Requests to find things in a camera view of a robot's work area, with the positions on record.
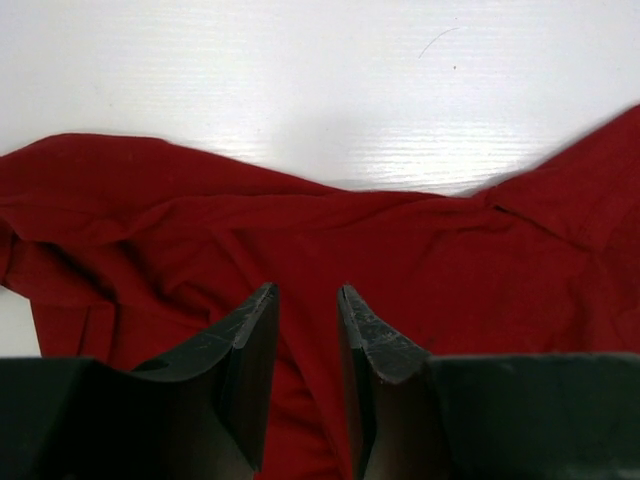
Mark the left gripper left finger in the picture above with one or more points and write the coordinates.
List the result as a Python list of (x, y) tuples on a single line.
[(197, 411)]

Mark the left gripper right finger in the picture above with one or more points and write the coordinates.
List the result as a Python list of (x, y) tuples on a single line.
[(396, 414)]

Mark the red t shirt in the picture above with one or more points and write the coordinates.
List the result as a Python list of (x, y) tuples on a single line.
[(127, 246)]

